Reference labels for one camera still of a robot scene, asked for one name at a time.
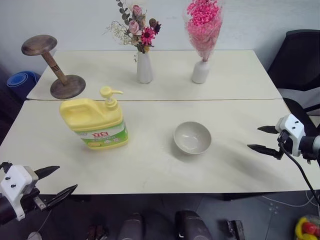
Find yellow detergent bottle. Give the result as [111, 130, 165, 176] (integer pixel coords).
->
[59, 86, 129, 151]

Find dark rounded grey shape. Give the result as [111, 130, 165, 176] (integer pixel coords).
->
[116, 212, 145, 240]

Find white floor cable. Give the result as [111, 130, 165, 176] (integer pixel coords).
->
[261, 190, 316, 208]

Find tall white vase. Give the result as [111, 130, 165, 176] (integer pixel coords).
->
[136, 51, 154, 85]

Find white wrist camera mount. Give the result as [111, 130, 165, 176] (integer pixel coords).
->
[274, 113, 307, 157]
[0, 164, 40, 222]

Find red yellow toy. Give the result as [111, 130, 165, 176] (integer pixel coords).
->
[294, 215, 320, 240]

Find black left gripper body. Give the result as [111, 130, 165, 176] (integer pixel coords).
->
[21, 185, 50, 213]

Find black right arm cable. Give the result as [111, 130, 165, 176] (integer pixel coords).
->
[278, 134, 320, 209]

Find black office chair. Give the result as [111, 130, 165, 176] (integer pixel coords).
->
[266, 29, 320, 141]

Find small black floor device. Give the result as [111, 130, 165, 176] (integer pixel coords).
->
[225, 219, 245, 240]

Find blue bucket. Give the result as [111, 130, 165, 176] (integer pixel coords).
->
[6, 71, 41, 101]

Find brown object under table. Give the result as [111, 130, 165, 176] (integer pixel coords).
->
[86, 224, 109, 240]

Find short white vase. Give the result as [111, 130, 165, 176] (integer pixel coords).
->
[191, 59, 210, 85]

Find grey ceramic bowl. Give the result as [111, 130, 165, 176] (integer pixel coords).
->
[173, 121, 213, 156]

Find mixed dried flower bouquet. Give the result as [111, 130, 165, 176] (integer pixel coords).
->
[102, 0, 162, 55]

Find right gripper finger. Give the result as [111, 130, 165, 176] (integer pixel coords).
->
[257, 125, 277, 134]
[246, 144, 284, 161]

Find dark rounded black shape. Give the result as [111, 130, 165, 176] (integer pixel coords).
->
[174, 209, 214, 240]

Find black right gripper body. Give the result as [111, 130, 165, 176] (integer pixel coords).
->
[276, 129, 295, 161]

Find pink dried flower bouquet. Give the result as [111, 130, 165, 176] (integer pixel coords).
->
[182, 0, 224, 63]

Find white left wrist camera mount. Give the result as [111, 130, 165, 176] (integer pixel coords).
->
[0, 164, 40, 222]

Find dark wooden hat stand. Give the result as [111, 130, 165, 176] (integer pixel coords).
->
[21, 34, 87, 100]

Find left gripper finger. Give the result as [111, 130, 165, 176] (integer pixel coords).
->
[45, 184, 79, 211]
[34, 165, 61, 182]

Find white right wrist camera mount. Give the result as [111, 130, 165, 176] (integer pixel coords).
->
[274, 113, 307, 157]

